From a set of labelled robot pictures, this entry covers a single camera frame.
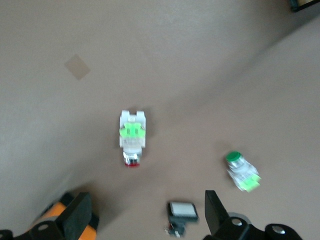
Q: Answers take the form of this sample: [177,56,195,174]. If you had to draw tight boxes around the red push button switch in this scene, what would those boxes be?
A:
[117,109,148,168]

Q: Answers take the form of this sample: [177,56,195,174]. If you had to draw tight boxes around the brown tape patch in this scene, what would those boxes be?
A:
[64,54,92,81]

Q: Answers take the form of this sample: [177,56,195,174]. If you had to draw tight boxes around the green push button switch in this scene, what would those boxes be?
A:
[224,151,262,193]

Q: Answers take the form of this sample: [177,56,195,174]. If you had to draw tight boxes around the orange button enclosure box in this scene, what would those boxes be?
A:
[29,191,100,240]

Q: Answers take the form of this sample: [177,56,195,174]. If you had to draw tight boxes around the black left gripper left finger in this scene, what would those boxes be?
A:
[27,191,93,240]

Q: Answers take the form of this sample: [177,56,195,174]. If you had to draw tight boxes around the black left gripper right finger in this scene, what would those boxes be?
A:
[203,190,303,240]

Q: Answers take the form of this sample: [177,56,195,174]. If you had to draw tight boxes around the black square white-faced button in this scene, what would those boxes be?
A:
[164,201,200,237]

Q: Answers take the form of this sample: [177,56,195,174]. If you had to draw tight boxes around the wooden shelf black wire frame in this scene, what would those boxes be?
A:
[289,0,320,13]

